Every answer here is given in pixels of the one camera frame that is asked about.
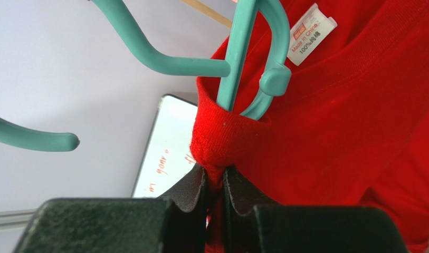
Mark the teal plastic hanger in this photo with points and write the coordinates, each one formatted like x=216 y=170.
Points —
x=274 y=80

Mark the white whiteboard with red writing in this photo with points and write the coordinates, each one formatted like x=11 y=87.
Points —
x=167 y=157

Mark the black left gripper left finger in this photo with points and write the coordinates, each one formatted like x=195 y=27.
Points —
x=173 y=222

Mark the wooden clothes rack frame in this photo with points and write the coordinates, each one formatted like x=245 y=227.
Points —
x=209 y=12

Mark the aluminium corner profile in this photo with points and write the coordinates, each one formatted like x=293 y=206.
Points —
x=15 y=219

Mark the red t shirt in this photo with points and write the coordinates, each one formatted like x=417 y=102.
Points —
x=351 y=129

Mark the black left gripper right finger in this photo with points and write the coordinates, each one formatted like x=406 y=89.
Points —
x=253 y=222

